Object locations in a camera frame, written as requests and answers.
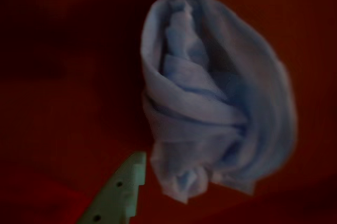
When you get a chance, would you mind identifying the blue disposable cap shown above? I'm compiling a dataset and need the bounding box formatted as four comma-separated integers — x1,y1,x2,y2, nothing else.
141,0,298,205

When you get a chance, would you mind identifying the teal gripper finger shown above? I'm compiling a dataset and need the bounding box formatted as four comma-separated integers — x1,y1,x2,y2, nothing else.
76,151,147,224

